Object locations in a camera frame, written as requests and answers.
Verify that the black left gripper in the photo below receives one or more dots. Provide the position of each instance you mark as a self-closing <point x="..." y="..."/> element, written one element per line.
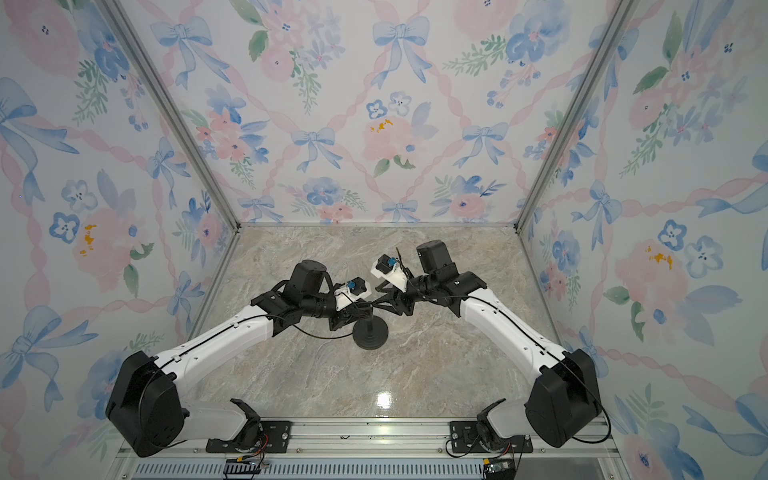
<point x="348" y="315"/>

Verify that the black round microphone stand base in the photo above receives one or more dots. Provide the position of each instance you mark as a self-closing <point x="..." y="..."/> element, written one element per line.
<point x="370" y="334"/>

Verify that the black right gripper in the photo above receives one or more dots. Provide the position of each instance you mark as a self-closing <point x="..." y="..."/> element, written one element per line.
<point x="398" y="299"/>

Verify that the aluminium right corner post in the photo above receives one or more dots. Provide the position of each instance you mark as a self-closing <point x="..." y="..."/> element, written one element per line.
<point x="608" y="42"/>

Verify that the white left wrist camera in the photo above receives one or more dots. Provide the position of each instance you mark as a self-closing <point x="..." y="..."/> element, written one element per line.
<point x="349" y="292"/>

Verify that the aluminium left corner post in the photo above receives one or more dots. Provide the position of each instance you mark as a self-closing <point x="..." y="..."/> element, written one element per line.
<point x="118" y="21"/>

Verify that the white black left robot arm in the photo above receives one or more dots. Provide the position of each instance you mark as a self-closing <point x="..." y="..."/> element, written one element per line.
<point x="149" y="406"/>

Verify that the aluminium corner post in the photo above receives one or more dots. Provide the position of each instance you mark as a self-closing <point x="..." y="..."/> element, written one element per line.
<point x="608" y="42"/>
<point x="118" y="21"/>

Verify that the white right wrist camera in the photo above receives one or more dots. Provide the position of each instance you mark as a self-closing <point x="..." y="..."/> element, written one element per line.
<point x="391" y="270"/>

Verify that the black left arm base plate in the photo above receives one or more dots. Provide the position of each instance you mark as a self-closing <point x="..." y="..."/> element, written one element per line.
<point x="264" y="436"/>

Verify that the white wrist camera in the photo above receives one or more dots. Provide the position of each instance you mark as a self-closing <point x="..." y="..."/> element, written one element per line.
<point x="391" y="270"/>
<point x="349" y="292"/>

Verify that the aluminium mounting rail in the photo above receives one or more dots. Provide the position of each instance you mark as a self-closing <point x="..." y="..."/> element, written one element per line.
<point x="381" y="448"/>

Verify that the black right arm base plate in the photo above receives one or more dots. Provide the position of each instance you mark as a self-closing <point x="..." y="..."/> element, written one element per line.
<point x="500" y="428"/>

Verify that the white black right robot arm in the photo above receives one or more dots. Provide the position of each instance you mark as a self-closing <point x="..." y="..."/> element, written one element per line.
<point x="564" y="394"/>

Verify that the black microphone stand pole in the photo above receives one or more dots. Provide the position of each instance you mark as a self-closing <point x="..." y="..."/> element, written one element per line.
<point x="371" y="315"/>

